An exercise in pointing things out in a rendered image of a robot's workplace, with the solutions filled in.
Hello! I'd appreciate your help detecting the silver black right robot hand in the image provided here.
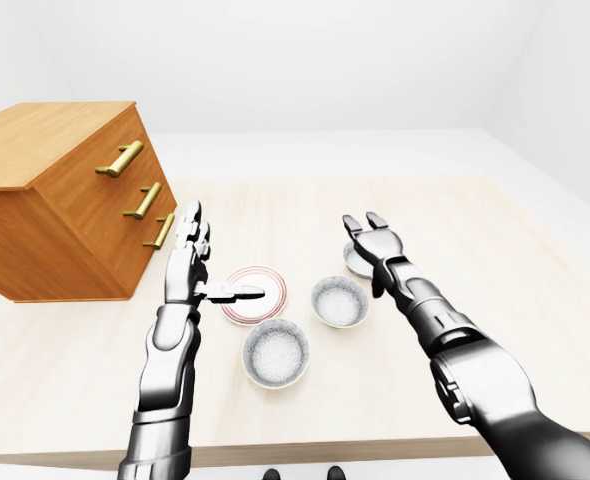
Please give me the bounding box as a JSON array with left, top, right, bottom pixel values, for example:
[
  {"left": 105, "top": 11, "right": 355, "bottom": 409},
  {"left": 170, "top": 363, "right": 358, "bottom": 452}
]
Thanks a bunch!
[{"left": 341, "top": 211, "right": 407, "bottom": 300}]

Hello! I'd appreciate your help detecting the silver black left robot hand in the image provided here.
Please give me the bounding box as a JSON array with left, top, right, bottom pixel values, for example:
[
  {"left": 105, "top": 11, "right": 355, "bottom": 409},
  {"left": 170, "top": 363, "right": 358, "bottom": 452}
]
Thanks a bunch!
[{"left": 163, "top": 200, "right": 267, "bottom": 308}]

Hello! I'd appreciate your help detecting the speckled black white bowl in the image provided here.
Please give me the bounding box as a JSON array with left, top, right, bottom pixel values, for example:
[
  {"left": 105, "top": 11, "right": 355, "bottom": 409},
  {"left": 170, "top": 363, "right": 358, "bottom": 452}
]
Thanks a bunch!
[
  {"left": 342, "top": 242, "right": 377, "bottom": 280},
  {"left": 241, "top": 318, "right": 311, "bottom": 391},
  {"left": 309, "top": 275, "right": 370, "bottom": 330}
]

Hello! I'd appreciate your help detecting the white plate with red rings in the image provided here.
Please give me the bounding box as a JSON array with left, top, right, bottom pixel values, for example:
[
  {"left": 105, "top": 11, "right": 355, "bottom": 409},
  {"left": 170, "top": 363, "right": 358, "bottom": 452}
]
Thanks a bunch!
[{"left": 219, "top": 265, "right": 289, "bottom": 326}]

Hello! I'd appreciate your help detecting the wooden cabinet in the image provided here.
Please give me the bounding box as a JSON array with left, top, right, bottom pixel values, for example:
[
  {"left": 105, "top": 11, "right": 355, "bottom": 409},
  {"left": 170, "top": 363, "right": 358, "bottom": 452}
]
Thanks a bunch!
[{"left": 0, "top": 101, "right": 179, "bottom": 304}]

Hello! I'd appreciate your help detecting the short brass drawer handle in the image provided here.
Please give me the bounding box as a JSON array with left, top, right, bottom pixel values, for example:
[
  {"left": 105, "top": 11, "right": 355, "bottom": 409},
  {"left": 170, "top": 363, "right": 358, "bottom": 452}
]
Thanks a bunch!
[{"left": 141, "top": 212, "right": 177, "bottom": 250}]

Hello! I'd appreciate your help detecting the wooden drawer with short handle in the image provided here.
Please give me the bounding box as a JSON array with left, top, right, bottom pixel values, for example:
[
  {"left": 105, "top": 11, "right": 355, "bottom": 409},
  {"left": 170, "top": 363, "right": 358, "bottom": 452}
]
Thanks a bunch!
[{"left": 96, "top": 171, "right": 179, "bottom": 301}]

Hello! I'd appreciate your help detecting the medium brass drawer handle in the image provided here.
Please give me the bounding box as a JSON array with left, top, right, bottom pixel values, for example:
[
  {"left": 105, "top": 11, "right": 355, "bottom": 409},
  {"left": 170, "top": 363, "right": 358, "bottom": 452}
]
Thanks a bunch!
[{"left": 122, "top": 181, "right": 163, "bottom": 221}]

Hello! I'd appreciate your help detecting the wooden drawer with medium handle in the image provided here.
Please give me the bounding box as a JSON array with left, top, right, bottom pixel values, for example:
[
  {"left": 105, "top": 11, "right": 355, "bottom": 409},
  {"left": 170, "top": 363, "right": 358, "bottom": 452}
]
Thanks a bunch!
[{"left": 61, "top": 139, "right": 167, "bottom": 267}]

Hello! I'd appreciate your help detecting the long brass drawer handle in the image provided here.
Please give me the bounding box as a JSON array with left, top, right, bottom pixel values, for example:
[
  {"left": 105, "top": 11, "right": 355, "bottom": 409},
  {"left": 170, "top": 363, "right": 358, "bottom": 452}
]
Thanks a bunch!
[{"left": 94, "top": 140, "right": 145, "bottom": 179}]

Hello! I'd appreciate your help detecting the wooden drawer with long handle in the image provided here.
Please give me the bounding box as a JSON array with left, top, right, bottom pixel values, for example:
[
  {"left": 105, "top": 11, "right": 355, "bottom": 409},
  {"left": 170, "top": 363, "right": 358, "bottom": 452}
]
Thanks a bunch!
[{"left": 24, "top": 102, "right": 153, "bottom": 229}]

